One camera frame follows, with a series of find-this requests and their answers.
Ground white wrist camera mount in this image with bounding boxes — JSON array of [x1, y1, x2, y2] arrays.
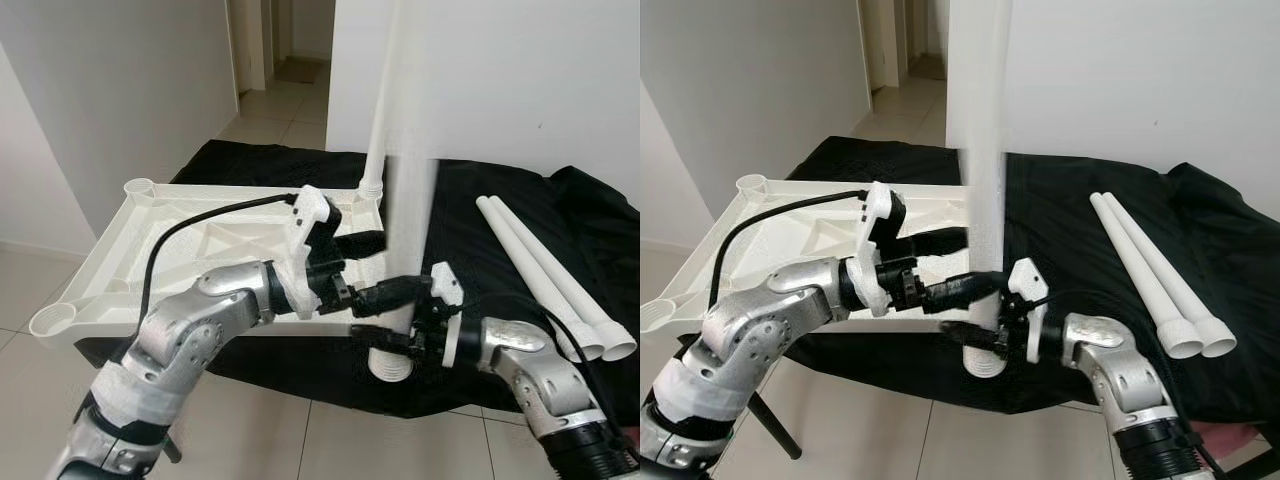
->
[[265, 187, 343, 321], [430, 261, 467, 313], [858, 180, 906, 319], [1007, 257, 1051, 363]]

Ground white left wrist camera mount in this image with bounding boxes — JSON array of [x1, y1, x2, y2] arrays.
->
[[265, 187, 343, 321], [858, 180, 906, 319]]

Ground white plastic table top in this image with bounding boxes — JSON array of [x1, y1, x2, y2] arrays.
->
[[640, 174, 973, 336], [28, 177, 388, 352]]

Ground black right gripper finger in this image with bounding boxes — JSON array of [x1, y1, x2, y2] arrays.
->
[[938, 319, 1003, 352], [349, 323, 423, 355]]

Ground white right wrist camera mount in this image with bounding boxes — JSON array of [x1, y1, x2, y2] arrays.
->
[[1007, 257, 1051, 363], [430, 261, 467, 313]]

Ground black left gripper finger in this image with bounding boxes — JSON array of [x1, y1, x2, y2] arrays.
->
[[336, 229, 390, 261], [926, 268, 1008, 315], [348, 275, 435, 317], [906, 226, 973, 259]]

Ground white door frame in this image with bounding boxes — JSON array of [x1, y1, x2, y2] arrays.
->
[[227, 0, 278, 96], [857, 0, 908, 91]]

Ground white plastic table leg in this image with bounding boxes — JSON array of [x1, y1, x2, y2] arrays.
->
[[944, 0, 1009, 380], [367, 0, 442, 385], [474, 195, 611, 364], [1087, 192, 1207, 361], [489, 194, 639, 362], [357, 0, 404, 203], [1102, 192, 1239, 359]]

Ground pink cloth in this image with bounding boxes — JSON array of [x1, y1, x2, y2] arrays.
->
[[1200, 420, 1280, 473]]

